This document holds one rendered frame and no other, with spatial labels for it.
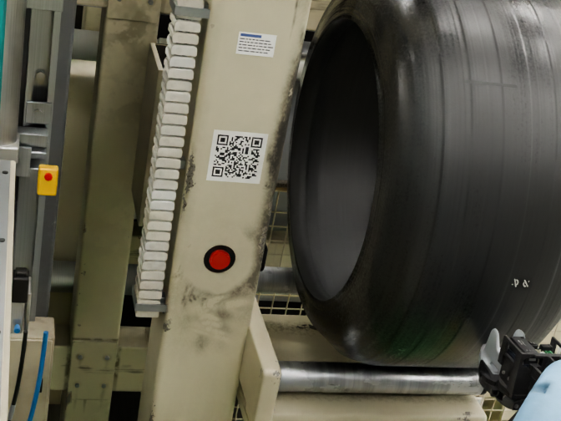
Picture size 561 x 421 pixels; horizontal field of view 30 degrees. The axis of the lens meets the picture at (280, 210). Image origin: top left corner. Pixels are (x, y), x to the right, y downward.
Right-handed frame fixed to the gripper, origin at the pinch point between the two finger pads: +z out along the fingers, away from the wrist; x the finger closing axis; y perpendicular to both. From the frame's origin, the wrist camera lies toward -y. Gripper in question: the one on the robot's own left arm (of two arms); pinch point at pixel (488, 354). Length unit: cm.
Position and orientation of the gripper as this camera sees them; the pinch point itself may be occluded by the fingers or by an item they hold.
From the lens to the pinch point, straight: 146.4
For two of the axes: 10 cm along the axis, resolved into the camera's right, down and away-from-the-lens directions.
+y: 1.5, -9.4, -3.2
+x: -9.6, -0.6, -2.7
